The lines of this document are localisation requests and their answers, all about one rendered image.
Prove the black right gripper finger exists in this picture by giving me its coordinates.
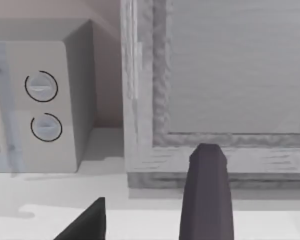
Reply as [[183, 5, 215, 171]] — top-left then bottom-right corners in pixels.
[[52, 196, 107, 240]]

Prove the small pale microwave knob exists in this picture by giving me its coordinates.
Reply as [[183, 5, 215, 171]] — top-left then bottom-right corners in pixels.
[[30, 112, 63, 143]]

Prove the dark grey tall object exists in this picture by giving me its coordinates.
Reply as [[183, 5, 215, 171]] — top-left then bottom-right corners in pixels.
[[179, 142, 235, 240]]

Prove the pale microwave oven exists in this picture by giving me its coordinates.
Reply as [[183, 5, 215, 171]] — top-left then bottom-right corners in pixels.
[[0, 18, 95, 175]]

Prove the large pale microwave knob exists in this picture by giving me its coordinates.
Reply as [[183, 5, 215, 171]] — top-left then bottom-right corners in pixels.
[[24, 70, 59, 103]]

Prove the pale glass microwave door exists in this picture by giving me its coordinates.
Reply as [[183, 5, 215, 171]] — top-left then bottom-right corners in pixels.
[[0, 41, 25, 174]]

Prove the grey cabinet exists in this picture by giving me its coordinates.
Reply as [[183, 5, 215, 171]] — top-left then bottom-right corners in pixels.
[[119, 0, 300, 200]]

